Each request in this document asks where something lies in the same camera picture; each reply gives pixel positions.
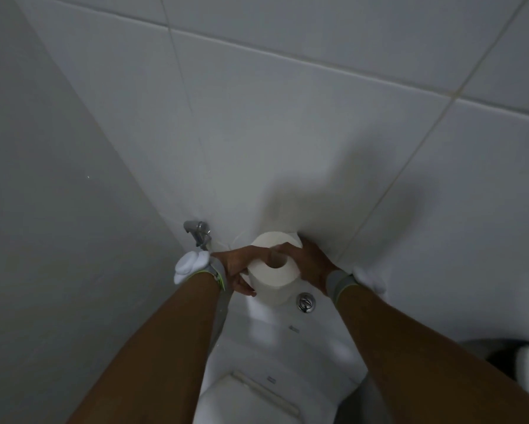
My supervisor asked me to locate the person's right forearm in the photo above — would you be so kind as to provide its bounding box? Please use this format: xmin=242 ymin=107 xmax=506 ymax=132
xmin=334 ymin=284 xmax=529 ymax=424

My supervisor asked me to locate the person's left forearm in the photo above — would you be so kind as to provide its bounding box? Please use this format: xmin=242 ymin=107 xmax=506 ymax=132
xmin=68 ymin=272 xmax=223 ymax=424

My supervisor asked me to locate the chrome flush button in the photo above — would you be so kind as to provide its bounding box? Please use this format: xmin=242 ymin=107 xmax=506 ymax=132
xmin=296 ymin=291 xmax=317 ymax=313

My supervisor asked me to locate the white tracker with gray wristband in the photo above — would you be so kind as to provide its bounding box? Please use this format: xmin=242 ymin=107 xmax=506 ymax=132
xmin=325 ymin=265 xmax=388 ymax=303
xmin=173 ymin=250 xmax=228 ymax=293

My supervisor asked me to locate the person's right hand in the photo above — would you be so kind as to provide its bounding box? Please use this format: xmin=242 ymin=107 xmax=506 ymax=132
xmin=271 ymin=234 xmax=340 ymax=296

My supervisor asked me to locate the gray trash bin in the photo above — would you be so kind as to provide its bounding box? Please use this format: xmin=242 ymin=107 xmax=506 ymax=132
xmin=459 ymin=337 xmax=529 ymax=409

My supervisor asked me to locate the person's left hand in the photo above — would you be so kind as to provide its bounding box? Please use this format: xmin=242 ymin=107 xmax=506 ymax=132
xmin=211 ymin=244 xmax=276 ymax=298

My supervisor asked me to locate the chrome bidet sprayer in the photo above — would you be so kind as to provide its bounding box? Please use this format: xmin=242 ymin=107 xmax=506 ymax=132
xmin=183 ymin=220 xmax=213 ymax=251

